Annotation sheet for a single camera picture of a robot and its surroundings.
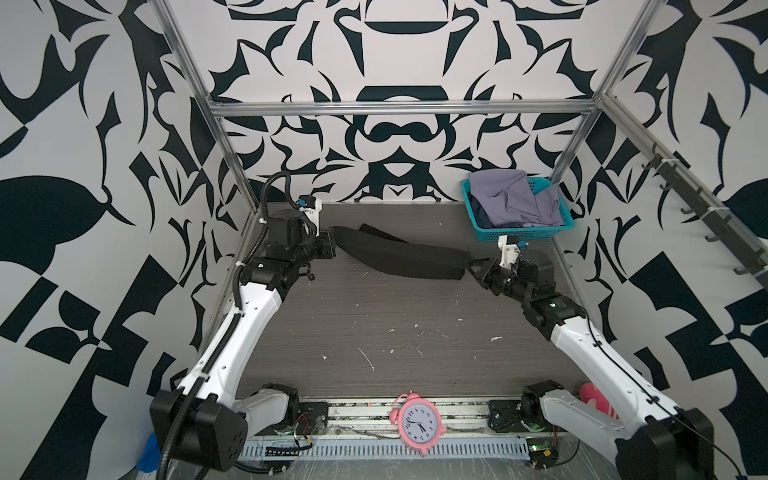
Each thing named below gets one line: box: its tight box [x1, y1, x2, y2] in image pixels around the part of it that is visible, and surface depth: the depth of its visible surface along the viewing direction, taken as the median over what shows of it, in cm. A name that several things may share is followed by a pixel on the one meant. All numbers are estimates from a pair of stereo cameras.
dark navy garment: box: [467, 192, 507, 229], surface depth 110 cm
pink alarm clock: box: [387, 390, 447, 457], surface depth 73 cm
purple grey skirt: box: [469, 169, 564, 227], surface depth 114 cm
